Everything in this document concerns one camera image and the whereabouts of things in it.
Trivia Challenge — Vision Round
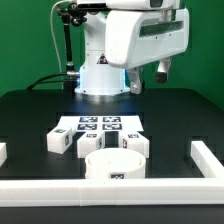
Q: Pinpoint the white cable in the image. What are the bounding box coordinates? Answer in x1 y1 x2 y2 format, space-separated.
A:
49 0 78 74

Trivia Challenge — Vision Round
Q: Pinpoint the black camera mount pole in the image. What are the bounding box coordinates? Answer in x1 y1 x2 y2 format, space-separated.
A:
57 3 87 93

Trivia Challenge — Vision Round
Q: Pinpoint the white U-shaped fence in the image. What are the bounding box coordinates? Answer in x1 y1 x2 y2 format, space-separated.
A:
0 141 224 207

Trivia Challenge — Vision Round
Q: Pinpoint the black cable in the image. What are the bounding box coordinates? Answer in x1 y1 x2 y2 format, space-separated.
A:
26 72 75 91

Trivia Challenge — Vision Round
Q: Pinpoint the white marker sheet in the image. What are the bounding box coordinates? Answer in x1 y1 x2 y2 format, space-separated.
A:
58 115 143 133

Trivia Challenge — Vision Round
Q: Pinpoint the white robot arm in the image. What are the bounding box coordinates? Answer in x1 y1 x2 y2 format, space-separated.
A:
76 0 189 96

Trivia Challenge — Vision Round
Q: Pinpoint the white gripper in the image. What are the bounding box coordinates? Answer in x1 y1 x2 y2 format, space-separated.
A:
105 9 189 94

